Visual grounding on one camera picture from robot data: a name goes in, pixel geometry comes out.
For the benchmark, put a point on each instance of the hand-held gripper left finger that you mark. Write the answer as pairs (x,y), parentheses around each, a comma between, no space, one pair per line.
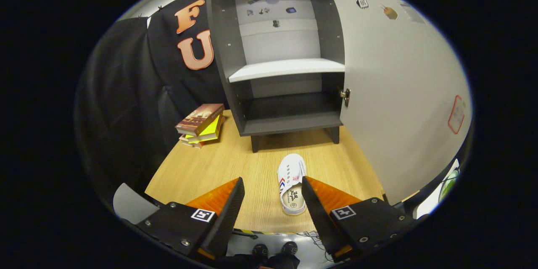
(227,218)

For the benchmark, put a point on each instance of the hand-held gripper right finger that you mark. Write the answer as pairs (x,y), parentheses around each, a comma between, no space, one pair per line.
(321,222)

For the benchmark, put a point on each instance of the white canvas shoe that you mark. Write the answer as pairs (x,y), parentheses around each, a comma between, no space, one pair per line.
(290,172)

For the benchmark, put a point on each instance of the grey shoe cabinet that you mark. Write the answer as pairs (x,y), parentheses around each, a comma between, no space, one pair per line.
(222,29)

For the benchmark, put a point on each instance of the person's black shoe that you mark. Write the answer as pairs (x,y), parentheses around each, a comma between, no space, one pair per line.
(260,251)
(289,248)

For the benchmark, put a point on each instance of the metal door hinge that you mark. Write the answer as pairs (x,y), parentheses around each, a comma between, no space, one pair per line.
(346,96)

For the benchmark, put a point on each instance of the orange edged book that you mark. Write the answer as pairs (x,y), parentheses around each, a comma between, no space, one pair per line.
(197,143)

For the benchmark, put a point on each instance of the yellow book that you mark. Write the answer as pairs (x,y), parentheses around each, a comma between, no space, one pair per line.
(211,129)

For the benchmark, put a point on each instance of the brown cover book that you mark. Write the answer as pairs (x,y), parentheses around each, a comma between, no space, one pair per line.
(199,117)

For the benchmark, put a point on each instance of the white flat object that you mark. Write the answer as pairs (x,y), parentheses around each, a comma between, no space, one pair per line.
(431,204)

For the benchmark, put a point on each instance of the black backdrop cloth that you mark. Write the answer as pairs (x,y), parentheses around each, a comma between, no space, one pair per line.
(117,92)

